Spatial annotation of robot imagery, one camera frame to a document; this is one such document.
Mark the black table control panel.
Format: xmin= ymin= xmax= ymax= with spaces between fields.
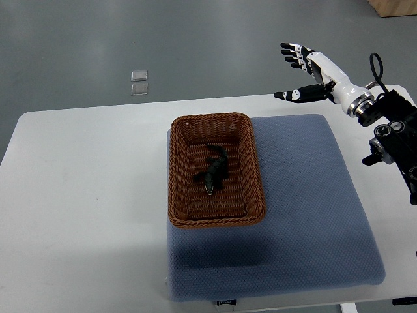
xmin=392 ymin=296 xmax=417 ymax=306

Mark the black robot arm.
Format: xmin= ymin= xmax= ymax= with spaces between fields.
xmin=358 ymin=90 xmax=416 ymax=205

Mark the lower floor outlet plate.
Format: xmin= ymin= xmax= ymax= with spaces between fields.
xmin=131 ymin=82 xmax=149 ymax=96

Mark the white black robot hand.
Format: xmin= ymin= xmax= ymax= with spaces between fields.
xmin=274 ymin=43 xmax=375 ymax=117

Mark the blue foam cushion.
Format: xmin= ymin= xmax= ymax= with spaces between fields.
xmin=167 ymin=115 xmax=386 ymax=301

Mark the dark toy crocodile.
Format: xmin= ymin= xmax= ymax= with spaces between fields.
xmin=193 ymin=143 xmax=229 ymax=196

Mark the black cable loop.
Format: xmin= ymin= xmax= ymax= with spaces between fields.
xmin=364 ymin=52 xmax=392 ymax=94

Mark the upper floor outlet plate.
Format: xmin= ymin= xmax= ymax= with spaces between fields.
xmin=131 ymin=70 xmax=148 ymax=82

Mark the white table leg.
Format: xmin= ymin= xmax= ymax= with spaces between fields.
xmin=340 ymin=303 xmax=358 ymax=313

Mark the brown wicker basket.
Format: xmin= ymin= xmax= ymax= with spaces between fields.
xmin=167 ymin=112 xmax=266 ymax=228

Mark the floor outlet plate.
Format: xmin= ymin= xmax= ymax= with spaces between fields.
xmin=131 ymin=82 xmax=149 ymax=96
xmin=131 ymin=70 xmax=148 ymax=82

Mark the wooden box corner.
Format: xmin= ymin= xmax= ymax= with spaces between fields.
xmin=368 ymin=0 xmax=416 ymax=18

